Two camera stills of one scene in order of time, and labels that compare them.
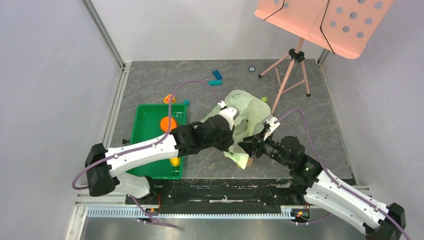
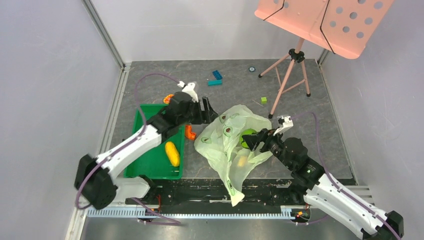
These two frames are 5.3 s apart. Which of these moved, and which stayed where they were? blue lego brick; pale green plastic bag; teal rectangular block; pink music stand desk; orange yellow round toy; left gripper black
Moved: left gripper black; pale green plastic bag
Stayed: blue lego brick; teal rectangular block; orange yellow round toy; pink music stand desk
